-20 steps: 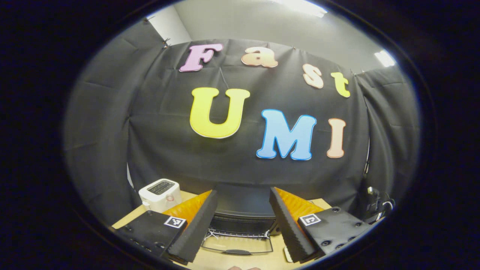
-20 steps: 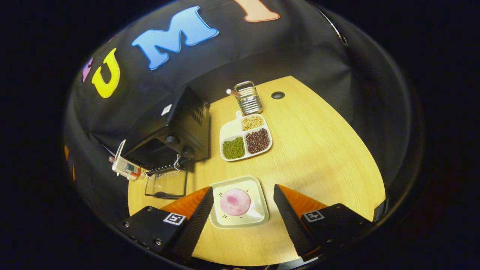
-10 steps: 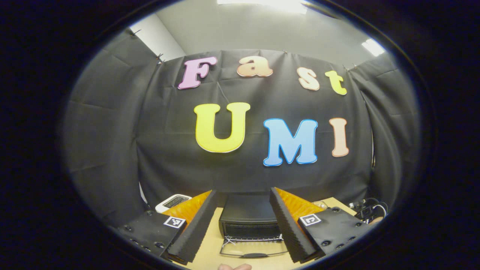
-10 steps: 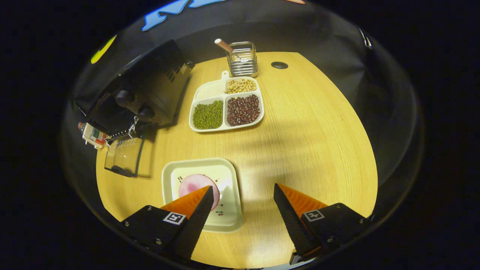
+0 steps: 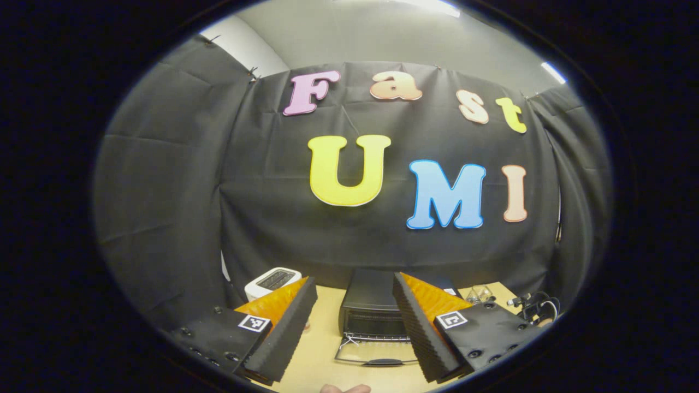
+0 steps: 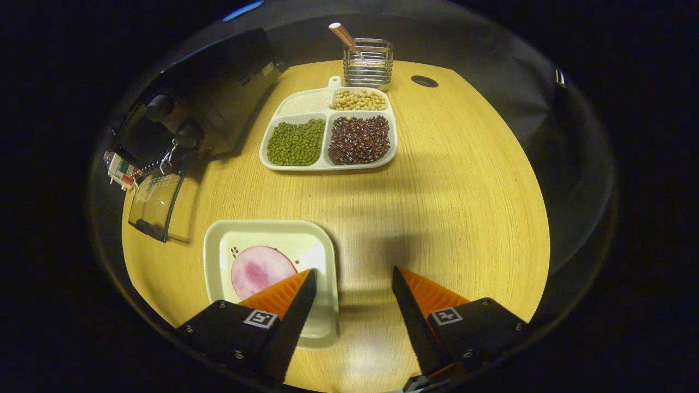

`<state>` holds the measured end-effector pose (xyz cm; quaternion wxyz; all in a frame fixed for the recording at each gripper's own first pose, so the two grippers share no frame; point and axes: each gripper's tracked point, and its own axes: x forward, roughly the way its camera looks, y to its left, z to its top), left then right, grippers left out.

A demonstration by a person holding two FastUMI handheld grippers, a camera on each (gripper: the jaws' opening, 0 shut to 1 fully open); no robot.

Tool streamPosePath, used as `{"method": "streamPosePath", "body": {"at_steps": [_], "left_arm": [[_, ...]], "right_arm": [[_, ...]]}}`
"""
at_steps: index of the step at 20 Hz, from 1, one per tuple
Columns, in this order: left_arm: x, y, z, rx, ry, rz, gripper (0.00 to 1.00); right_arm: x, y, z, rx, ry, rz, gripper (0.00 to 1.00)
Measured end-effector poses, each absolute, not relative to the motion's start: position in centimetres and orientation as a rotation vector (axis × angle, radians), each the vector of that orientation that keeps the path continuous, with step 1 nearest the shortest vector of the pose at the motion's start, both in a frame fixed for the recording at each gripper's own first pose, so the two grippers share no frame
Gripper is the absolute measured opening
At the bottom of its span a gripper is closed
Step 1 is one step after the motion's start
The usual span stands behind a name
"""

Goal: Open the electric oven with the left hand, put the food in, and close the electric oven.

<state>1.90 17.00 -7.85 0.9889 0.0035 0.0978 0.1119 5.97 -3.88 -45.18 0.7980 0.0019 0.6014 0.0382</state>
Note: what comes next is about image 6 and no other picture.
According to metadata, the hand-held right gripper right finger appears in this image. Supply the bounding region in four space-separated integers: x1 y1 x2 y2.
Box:
392 266 530 383

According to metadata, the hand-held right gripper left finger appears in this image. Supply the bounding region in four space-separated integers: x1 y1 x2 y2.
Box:
176 267 318 383

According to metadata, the pink ham slice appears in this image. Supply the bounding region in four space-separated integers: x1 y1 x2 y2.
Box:
231 246 298 300

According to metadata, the white square plate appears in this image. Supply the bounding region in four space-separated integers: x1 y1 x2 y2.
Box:
203 219 340 350

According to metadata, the black electric oven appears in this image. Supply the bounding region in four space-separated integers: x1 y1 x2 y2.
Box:
106 27 282 243

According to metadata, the pile of green mung beans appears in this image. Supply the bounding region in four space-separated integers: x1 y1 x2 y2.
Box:
266 118 326 166

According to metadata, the white divided tray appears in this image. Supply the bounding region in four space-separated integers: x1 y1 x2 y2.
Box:
259 76 398 171

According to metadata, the pile of red beans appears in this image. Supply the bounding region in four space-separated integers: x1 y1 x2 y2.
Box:
328 115 391 165

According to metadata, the pile of white rice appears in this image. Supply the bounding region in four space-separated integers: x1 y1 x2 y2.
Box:
280 90 332 115

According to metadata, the white box with coloured labels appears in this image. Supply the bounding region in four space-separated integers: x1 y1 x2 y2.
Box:
104 152 137 190

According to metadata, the pile of yellow soybeans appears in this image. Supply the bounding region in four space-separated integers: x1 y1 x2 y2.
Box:
330 89 387 111

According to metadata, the red white striped stick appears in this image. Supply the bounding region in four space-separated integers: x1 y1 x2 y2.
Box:
328 22 364 55

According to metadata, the metal wire basket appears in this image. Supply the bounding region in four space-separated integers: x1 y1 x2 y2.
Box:
343 38 394 88

